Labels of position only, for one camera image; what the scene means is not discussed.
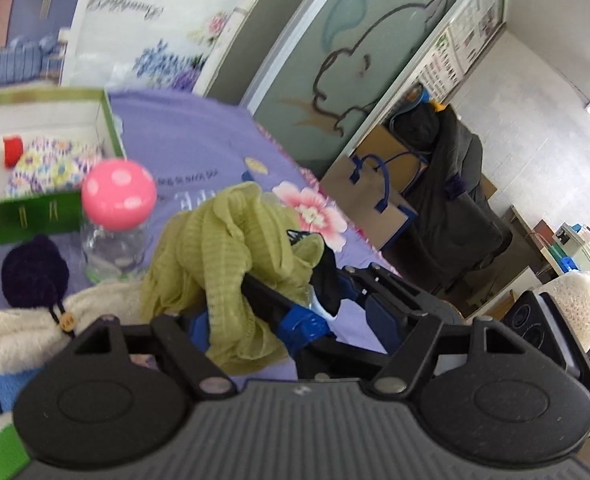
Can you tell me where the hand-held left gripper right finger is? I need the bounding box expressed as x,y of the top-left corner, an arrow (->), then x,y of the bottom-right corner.
365,292 -> 560,403

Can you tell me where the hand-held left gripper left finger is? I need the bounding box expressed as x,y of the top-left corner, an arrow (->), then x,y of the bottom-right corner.
68,310 -> 238,401

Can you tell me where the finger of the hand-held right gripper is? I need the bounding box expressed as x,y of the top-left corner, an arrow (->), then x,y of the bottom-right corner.
240,274 -> 393,381
337,262 -> 468,326

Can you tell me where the olive mesh bath pouf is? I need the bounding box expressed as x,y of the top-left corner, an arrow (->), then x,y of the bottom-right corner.
140,181 -> 341,376

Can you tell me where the dark purple knitted pouch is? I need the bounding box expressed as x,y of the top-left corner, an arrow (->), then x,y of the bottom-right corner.
1,235 -> 71,311

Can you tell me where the white fluffy towel with button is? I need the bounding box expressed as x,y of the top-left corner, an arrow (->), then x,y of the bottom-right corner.
0,280 -> 148,376

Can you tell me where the green cardboard box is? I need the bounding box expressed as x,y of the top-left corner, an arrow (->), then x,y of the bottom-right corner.
0,87 -> 127,251

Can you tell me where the blue towel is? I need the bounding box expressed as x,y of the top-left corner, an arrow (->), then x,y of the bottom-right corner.
0,365 -> 43,413

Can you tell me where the white floral oven mitt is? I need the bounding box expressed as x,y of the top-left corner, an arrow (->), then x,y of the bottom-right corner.
5,136 -> 106,197

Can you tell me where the green oven mitt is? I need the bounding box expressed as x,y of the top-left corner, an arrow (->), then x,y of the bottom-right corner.
0,412 -> 31,478

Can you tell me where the red fabric rose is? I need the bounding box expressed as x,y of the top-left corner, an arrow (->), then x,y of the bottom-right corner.
2,135 -> 26,170

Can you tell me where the white appliance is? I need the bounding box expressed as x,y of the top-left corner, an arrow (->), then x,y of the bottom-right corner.
552,222 -> 590,273

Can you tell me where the black jacket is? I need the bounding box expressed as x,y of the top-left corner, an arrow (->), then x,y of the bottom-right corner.
385,102 -> 513,291

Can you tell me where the glass jar with pink lid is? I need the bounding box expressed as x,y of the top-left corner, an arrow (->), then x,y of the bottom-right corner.
80,158 -> 158,283

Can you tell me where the frosted glass door with drawing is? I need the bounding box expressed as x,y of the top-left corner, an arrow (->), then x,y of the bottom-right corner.
240,0 -> 506,161

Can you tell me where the white floral poster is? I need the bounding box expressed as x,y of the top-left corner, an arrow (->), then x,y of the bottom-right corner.
58,0 -> 266,96

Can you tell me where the blue plaid bedding poster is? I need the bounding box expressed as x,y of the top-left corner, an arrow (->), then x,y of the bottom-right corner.
0,0 -> 93,92

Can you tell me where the paper bag with blue handles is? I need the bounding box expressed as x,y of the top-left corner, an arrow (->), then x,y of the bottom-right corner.
320,152 -> 418,253

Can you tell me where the wall notice board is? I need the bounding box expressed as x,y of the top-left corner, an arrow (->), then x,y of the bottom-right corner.
415,0 -> 508,103

